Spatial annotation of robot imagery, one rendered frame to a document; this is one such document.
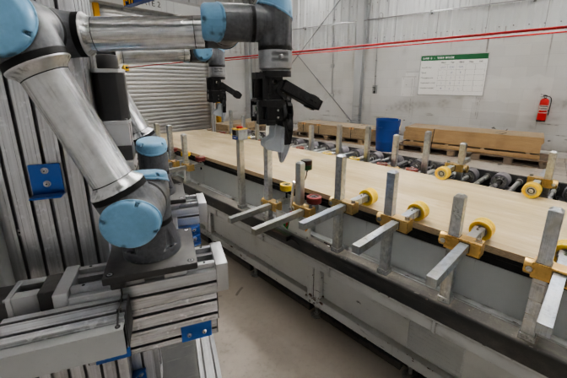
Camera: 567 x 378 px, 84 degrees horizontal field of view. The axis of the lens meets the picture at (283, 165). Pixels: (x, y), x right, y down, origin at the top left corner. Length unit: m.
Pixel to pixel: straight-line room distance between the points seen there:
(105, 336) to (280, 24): 0.78
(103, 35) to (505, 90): 8.07
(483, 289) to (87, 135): 1.47
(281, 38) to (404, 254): 1.23
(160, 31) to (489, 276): 1.43
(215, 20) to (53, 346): 0.76
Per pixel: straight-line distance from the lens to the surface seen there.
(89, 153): 0.73
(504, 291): 1.57
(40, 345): 0.93
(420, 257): 1.63
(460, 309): 1.40
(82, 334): 0.92
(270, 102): 0.70
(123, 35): 0.84
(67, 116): 0.73
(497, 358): 1.49
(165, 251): 0.92
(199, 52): 1.36
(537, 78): 8.39
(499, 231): 1.59
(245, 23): 0.70
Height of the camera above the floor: 1.49
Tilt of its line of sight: 15 degrees down
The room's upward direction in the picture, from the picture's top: straight up
